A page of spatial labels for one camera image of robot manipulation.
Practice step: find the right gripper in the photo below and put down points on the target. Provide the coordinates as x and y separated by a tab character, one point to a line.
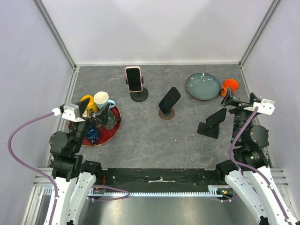
229	99

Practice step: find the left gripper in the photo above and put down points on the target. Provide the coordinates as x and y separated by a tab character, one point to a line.
101	116

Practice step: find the black phone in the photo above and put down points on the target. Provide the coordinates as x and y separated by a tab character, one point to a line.
216	118
169	100

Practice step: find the black wedge phone stand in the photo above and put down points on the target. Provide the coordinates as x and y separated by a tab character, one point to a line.
212	132

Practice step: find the black round phone stand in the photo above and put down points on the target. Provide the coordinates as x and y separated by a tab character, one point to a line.
140	96

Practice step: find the pink case phone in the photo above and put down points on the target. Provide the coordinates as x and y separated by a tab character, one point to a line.
134	78

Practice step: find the copper base phone stand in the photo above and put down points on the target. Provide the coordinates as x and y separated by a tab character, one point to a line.
168	115

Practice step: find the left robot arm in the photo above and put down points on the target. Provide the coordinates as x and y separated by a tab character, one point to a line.
73	177

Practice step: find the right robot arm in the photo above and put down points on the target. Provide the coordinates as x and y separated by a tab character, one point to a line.
247	171

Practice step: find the yellow mug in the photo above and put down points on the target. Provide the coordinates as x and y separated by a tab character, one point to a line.
91	106

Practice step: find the cream mug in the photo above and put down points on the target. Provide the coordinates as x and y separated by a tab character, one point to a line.
85	114

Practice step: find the orange mug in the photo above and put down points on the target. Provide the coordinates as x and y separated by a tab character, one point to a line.
229	83

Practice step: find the white mug light blue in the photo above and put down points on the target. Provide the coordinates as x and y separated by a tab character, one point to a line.
101	98

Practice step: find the dark green mug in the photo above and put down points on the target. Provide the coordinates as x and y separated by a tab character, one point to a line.
112	121

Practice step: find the red round tray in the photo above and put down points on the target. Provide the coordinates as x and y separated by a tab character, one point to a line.
105	135

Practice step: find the blue ceramic plate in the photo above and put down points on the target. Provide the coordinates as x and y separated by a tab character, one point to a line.
202	86

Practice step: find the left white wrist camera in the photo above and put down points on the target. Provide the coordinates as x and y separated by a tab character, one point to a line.
70	112

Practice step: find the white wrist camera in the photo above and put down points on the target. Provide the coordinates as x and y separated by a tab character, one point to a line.
70	112
265	106

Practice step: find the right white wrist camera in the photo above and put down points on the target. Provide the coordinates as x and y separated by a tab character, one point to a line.
265	106

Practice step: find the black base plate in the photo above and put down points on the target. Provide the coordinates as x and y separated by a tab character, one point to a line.
160	180

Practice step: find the grey cable duct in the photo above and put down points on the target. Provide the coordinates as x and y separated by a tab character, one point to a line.
212	192

